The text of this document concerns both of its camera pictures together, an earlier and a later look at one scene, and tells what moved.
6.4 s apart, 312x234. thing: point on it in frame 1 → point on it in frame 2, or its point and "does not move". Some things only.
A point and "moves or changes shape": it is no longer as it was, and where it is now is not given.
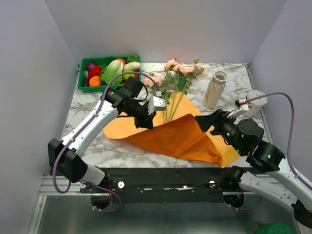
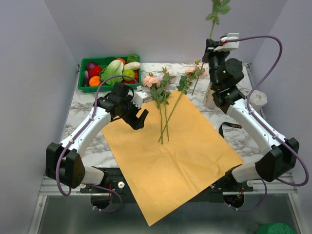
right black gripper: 217,119 → 209,52
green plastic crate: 82,88 does not move
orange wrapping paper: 174,128 moves or changes shape
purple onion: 89,65 does not move
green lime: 126,76 does not move
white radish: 131,65 does not move
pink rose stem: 180,76 → 218,7
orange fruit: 94,81 does not move
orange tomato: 122,60 does not move
